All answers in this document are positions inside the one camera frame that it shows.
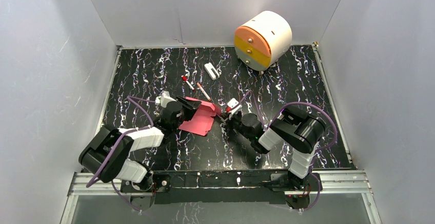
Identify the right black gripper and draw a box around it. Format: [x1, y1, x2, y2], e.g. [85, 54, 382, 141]
[220, 111, 253, 141]

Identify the pink paper box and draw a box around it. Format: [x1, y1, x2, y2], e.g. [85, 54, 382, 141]
[179, 97, 222, 136]

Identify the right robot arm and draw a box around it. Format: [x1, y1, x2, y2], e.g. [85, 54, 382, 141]
[219, 106, 326, 190]

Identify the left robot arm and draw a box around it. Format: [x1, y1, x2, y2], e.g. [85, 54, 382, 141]
[78, 96, 202, 191]

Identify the orange capped white marker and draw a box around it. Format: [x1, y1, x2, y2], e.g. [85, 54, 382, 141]
[196, 83, 212, 101]

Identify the red capped white marker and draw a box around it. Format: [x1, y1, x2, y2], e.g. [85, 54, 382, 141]
[181, 75, 195, 91]

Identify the white rectangular clip block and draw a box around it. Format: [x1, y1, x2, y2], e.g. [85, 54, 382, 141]
[204, 63, 220, 80]

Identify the round white drawer cabinet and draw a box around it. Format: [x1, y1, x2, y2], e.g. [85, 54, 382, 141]
[234, 11, 292, 72]

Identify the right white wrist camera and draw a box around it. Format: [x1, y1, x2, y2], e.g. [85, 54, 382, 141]
[226, 98, 242, 119]

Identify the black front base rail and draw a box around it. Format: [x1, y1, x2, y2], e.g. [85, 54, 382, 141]
[154, 170, 294, 205]

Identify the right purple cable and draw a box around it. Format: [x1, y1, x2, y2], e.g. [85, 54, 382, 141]
[238, 90, 339, 213]

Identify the aluminium frame rail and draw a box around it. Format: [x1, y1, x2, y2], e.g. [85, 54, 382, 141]
[61, 170, 382, 223]

